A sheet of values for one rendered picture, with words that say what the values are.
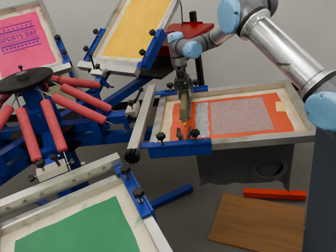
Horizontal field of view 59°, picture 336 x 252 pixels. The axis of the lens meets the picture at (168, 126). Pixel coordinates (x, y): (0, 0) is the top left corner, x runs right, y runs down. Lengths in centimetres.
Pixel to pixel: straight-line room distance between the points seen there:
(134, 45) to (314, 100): 158
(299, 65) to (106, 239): 85
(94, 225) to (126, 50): 138
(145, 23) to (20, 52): 102
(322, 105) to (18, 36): 240
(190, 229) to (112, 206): 116
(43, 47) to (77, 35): 120
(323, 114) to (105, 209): 85
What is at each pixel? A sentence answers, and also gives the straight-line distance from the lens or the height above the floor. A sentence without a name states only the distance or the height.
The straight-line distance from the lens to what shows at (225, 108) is 172.
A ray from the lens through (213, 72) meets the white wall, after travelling 370.
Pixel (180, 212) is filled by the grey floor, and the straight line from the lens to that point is 244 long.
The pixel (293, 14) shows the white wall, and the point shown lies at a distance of 364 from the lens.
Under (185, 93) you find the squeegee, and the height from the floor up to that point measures 114.
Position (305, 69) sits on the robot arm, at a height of 145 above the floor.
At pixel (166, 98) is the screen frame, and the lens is 189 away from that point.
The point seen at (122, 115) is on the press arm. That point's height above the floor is 104.
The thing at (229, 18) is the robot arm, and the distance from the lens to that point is 100.
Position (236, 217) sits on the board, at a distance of 234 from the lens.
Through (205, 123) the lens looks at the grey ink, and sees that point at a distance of 160.
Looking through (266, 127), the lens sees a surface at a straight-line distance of 154.
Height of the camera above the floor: 182
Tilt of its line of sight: 32 degrees down
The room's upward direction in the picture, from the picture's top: 11 degrees counter-clockwise
